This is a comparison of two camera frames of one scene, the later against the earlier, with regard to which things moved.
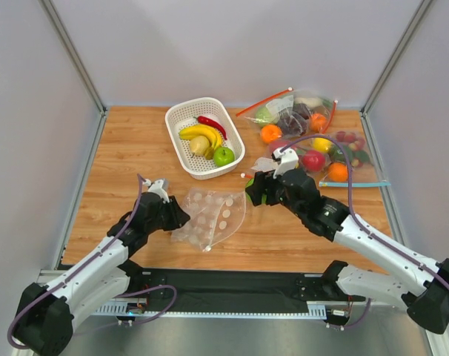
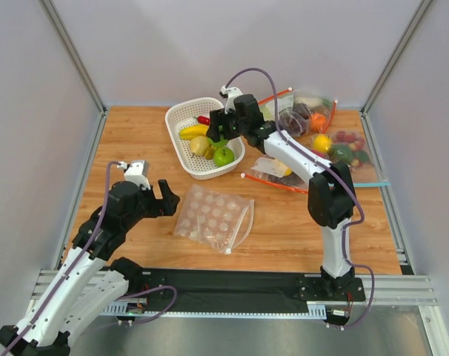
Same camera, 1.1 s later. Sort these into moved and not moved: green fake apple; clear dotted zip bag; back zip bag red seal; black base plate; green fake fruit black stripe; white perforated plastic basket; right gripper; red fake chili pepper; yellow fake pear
Moved: clear dotted zip bag; right gripper; green fake fruit black stripe
Not moved: black base plate; red fake chili pepper; green fake apple; back zip bag red seal; yellow fake pear; white perforated plastic basket
